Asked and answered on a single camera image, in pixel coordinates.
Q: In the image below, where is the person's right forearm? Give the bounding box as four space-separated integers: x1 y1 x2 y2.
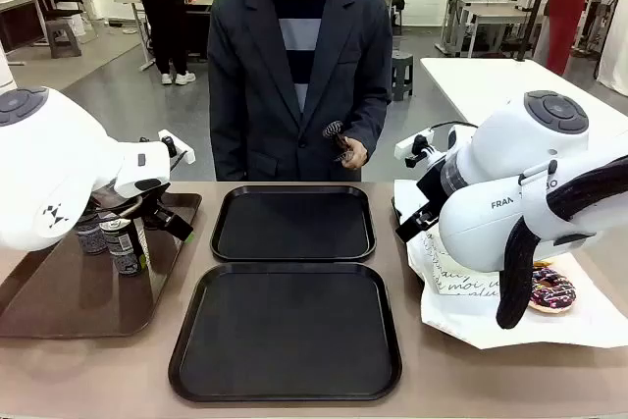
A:
207 84 249 183

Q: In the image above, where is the brown tray with handles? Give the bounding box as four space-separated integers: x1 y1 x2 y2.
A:
0 191 203 340

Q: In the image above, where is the black tripod pole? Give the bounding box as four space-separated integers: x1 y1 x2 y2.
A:
513 0 561 63

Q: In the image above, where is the bystander in red clothes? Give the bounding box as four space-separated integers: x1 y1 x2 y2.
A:
543 0 595 77

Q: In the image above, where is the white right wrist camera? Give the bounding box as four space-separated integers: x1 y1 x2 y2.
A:
393 129 436 159

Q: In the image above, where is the grey plastic stool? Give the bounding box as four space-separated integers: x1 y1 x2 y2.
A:
43 19 83 60

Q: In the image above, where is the black fabric cable sleeve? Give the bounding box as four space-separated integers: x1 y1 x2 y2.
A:
495 155 628 332

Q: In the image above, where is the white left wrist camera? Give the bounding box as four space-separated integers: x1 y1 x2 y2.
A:
157 129 196 166

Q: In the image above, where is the black camera cable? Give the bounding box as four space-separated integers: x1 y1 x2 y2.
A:
430 120 480 134

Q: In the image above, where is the grey background table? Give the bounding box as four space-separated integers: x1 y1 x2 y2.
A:
113 0 217 72

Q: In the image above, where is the bystander in black clothes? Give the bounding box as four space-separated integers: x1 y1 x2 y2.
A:
122 0 197 86

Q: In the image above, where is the person in dark blazer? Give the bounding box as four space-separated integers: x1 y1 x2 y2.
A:
206 0 394 183

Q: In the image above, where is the dark plastic stool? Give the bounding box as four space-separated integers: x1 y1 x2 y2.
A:
391 50 415 102

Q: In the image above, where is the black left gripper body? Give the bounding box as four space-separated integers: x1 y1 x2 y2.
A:
90 182 172 217

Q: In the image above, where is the person's left forearm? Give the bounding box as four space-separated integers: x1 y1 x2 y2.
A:
342 79 393 158

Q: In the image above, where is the black square serving tray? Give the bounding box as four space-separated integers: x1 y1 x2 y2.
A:
168 261 404 403
209 184 377 264

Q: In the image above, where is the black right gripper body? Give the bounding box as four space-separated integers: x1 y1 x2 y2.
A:
415 157 451 218

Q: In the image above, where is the large white table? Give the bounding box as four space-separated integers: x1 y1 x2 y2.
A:
420 56 628 155

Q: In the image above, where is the white background work table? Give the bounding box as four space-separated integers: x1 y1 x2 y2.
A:
435 0 547 59

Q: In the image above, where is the person's left hand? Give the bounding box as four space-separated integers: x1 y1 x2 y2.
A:
338 136 370 171

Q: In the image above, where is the white paper bag with script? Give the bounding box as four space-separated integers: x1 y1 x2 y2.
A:
420 231 502 298

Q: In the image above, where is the chocolate sprinkled donut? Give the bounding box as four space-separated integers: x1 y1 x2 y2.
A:
526 266 578 315

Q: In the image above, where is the black green Pepsi can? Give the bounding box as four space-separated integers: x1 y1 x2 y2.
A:
75 211 108 256
99 216 151 278

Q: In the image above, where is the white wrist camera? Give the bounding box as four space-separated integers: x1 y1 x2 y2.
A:
157 129 196 166
393 129 436 159

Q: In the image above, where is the black ridged handheld object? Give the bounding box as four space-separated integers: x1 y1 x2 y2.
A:
321 119 357 165

